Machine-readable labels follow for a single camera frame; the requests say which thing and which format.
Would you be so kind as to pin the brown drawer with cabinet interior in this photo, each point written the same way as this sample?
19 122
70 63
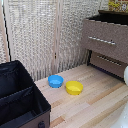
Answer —
116 50

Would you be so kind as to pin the dark brown drawer cabinet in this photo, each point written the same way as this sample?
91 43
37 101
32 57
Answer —
89 61

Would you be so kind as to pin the brown drawer front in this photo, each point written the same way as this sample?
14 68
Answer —
115 70

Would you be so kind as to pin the blue bowl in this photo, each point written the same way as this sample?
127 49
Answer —
55 81

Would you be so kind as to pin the yellow bowl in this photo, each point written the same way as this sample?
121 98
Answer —
74 88

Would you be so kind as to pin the black fabric storage box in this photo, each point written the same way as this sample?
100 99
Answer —
20 100

